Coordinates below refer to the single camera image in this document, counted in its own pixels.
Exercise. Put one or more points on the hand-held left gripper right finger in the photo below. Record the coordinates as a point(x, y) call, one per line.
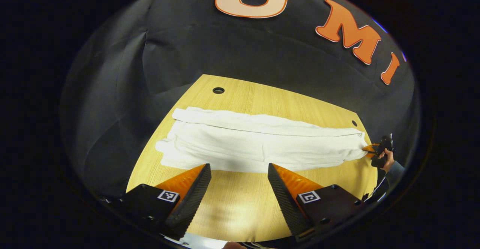
point(285, 200)

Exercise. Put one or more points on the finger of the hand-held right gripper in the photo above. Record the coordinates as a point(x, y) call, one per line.
point(371, 147)

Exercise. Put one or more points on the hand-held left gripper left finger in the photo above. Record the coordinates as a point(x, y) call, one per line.
point(193, 200)

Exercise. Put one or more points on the white jeans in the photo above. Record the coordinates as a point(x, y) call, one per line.
point(262, 144)

